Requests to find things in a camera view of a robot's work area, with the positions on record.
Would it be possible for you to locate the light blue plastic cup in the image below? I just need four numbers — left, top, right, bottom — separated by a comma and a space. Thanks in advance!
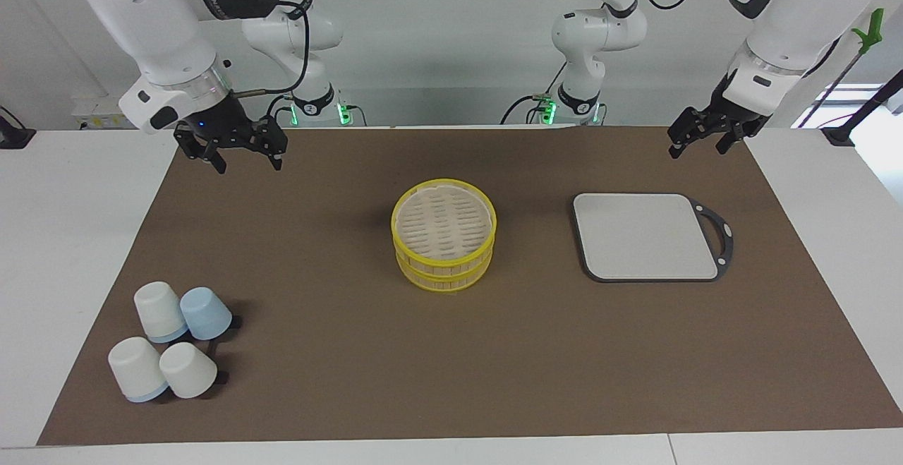
179, 286, 233, 341

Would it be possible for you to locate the black table clamp mount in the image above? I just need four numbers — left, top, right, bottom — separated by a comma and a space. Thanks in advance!
0, 105, 36, 150

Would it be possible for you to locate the brown table mat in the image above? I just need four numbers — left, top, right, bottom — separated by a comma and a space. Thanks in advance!
37, 126, 903, 446

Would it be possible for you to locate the black stand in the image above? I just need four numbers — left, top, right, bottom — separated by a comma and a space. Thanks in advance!
822, 68, 903, 147

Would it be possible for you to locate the white power strip box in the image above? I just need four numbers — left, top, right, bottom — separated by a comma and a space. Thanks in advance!
71, 95, 150, 129

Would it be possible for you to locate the green plastic clamp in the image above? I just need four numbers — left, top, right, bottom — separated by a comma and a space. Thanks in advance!
852, 8, 885, 54

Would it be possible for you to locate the thin metal rod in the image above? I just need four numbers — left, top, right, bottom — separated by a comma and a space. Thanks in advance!
796, 49, 865, 128

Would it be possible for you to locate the white plastic cup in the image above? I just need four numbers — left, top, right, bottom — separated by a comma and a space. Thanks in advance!
159, 342, 218, 399
133, 281, 190, 344
107, 337, 170, 403

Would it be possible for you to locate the white perforated steamer liner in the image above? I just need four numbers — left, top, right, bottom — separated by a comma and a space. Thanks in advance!
396, 184, 492, 254

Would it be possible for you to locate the white cutting board grey rim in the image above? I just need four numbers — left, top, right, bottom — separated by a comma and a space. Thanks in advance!
570, 193, 734, 283

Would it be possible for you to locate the black base cable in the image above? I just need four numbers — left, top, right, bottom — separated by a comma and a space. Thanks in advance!
499, 63, 565, 126
264, 93, 293, 128

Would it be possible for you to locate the yellow rimmed bamboo steamer tier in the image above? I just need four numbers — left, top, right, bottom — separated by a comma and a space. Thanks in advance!
395, 245, 493, 294
391, 179, 498, 273

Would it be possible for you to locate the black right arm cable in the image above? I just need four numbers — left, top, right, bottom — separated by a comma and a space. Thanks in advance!
229, 0, 315, 120

